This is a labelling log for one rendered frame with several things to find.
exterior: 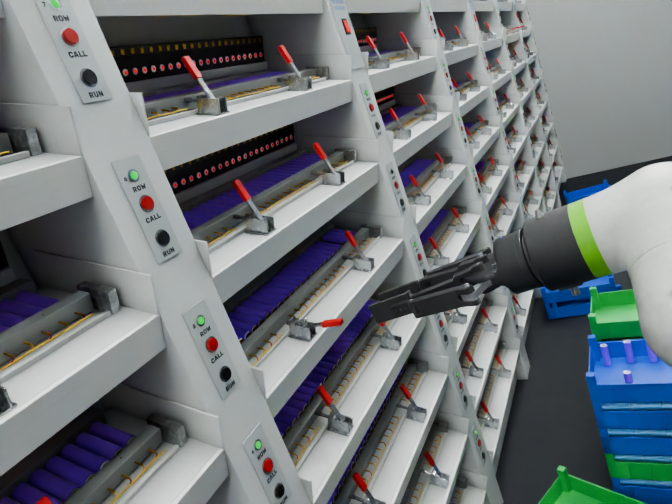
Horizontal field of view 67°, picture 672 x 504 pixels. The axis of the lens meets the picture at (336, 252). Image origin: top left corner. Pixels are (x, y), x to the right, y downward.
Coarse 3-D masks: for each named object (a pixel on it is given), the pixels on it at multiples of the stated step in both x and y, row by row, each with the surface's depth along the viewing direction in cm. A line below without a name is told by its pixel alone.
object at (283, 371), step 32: (352, 224) 124; (384, 224) 120; (352, 256) 112; (384, 256) 111; (320, 288) 99; (352, 288) 98; (320, 320) 88; (288, 352) 80; (320, 352) 85; (288, 384) 76
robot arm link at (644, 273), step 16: (656, 256) 48; (640, 272) 50; (656, 272) 48; (640, 288) 49; (656, 288) 47; (640, 304) 49; (656, 304) 46; (640, 320) 49; (656, 320) 46; (656, 336) 46; (656, 352) 47
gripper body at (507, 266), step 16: (496, 240) 64; (512, 240) 62; (496, 256) 62; (512, 256) 61; (480, 272) 64; (496, 272) 62; (512, 272) 61; (528, 272) 60; (512, 288) 62; (528, 288) 62
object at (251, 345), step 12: (360, 240) 116; (336, 252) 108; (348, 252) 110; (324, 264) 103; (336, 264) 105; (312, 276) 98; (324, 276) 100; (336, 276) 101; (300, 288) 94; (312, 288) 96; (288, 300) 90; (300, 300) 92; (276, 312) 87; (288, 312) 88; (264, 324) 83; (276, 324) 85; (252, 336) 80; (264, 336) 82; (252, 348) 79
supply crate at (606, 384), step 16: (592, 336) 142; (592, 352) 143; (624, 352) 141; (640, 352) 139; (592, 368) 138; (608, 368) 139; (624, 368) 137; (640, 368) 135; (656, 368) 133; (592, 384) 128; (608, 384) 126; (624, 384) 124; (640, 384) 122; (656, 384) 121; (592, 400) 129; (608, 400) 128; (624, 400) 126; (640, 400) 124; (656, 400) 122
